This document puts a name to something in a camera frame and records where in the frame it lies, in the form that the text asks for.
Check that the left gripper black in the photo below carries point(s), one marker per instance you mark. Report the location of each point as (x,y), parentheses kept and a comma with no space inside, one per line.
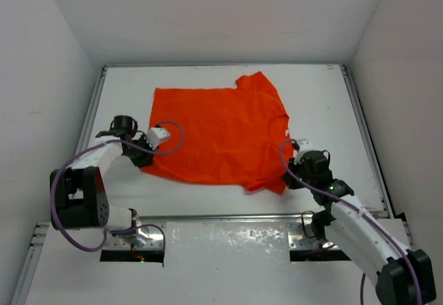
(141,158)

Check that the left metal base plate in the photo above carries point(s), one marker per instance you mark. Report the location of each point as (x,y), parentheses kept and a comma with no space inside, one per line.
(147,236)

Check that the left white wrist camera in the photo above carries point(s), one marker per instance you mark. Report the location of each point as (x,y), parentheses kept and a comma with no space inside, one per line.
(157,135)

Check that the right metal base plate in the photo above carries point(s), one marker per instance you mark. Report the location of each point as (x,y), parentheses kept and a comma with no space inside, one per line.
(301,237)

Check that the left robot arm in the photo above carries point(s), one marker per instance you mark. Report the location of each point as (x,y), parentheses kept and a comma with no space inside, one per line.
(80,197)

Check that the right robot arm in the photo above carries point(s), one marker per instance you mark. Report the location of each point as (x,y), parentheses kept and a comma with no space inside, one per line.
(399,274)

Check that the metal base plate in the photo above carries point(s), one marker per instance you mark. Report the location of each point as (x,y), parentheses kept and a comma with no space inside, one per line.
(147,236)
(301,237)

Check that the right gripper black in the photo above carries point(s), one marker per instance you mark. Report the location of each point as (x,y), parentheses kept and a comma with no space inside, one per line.
(290,181)

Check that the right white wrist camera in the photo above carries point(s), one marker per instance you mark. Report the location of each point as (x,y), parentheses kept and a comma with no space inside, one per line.
(303,146)

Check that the orange t shirt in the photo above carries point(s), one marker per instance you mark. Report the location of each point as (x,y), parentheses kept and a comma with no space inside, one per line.
(228,136)

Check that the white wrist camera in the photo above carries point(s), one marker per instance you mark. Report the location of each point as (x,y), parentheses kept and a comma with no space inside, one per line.
(303,146)
(157,135)

